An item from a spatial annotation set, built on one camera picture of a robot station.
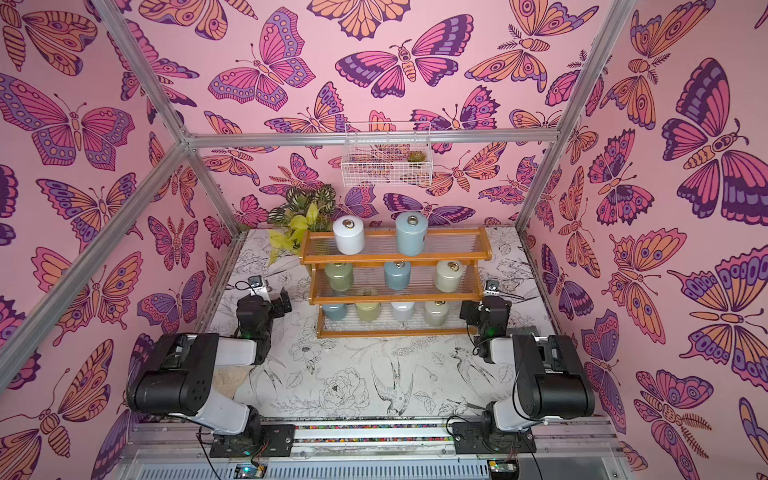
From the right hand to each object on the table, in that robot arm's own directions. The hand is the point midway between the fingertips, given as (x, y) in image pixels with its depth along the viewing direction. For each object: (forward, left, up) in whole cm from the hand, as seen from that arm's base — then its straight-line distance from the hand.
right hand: (485, 300), depth 94 cm
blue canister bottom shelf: (-6, +47, +2) cm, 47 cm away
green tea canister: (-4, +43, +18) cm, 47 cm away
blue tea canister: (-3, +28, +17) cm, 33 cm away
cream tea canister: (-3, +14, +18) cm, 23 cm away
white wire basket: (+42, +32, +21) cm, 57 cm away
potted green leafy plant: (+25, +60, +15) cm, 66 cm away
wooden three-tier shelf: (-2, +33, +6) cm, 33 cm away
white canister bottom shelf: (-6, +26, +3) cm, 27 cm away
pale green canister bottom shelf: (-7, +16, +4) cm, 18 cm away
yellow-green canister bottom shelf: (-6, +36, +3) cm, 37 cm away
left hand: (+1, +67, +4) cm, 68 cm away
